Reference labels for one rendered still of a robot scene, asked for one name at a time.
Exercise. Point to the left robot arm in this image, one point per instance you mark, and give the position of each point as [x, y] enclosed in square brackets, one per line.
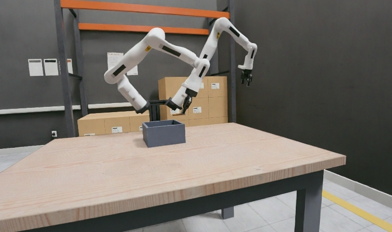
[211, 45]

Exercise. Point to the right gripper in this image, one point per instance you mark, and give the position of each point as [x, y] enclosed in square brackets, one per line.
[188, 100]

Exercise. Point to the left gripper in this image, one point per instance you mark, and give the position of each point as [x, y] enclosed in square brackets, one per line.
[246, 75]

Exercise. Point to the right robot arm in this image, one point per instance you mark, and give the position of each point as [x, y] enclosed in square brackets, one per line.
[154, 39]

